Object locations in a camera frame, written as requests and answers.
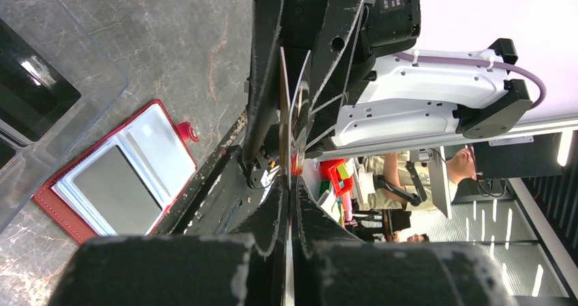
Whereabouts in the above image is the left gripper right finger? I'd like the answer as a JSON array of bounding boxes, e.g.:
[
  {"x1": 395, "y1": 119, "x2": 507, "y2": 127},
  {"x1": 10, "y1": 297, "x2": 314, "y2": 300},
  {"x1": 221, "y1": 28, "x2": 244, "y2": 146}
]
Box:
[{"x1": 291, "y1": 177, "x2": 515, "y2": 305}]

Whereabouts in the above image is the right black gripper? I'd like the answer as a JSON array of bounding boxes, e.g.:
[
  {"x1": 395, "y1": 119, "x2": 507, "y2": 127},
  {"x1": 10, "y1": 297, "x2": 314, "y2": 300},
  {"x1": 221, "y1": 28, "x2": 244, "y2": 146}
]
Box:
[{"x1": 243, "y1": 0, "x2": 421, "y2": 164}]

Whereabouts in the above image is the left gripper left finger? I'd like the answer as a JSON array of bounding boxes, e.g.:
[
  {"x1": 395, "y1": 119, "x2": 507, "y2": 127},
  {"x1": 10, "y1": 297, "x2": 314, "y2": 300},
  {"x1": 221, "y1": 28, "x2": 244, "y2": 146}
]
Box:
[{"x1": 49, "y1": 177, "x2": 288, "y2": 305}]

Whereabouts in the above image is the red leather card holder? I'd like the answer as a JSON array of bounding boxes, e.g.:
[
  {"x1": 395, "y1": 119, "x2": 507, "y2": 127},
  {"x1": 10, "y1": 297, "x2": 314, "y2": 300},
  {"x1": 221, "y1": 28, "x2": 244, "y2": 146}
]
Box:
[{"x1": 33, "y1": 99, "x2": 198, "y2": 244}]

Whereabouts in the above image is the clear box with black cards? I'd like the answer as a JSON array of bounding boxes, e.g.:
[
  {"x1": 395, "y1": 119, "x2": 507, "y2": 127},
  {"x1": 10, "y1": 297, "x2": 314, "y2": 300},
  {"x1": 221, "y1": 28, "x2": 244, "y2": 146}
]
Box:
[{"x1": 1, "y1": 0, "x2": 128, "y2": 228}]

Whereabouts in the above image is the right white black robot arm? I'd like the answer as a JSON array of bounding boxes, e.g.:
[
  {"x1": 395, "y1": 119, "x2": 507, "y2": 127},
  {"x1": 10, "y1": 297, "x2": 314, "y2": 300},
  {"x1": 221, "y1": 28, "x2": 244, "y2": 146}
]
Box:
[{"x1": 242, "y1": 0, "x2": 536, "y2": 167}]

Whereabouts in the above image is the seated person in background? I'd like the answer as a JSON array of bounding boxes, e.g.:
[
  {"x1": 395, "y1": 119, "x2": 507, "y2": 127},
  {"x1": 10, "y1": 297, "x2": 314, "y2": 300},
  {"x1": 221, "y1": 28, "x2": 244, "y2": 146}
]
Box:
[{"x1": 361, "y1": 146, "x2": 480, "y2": 212}]

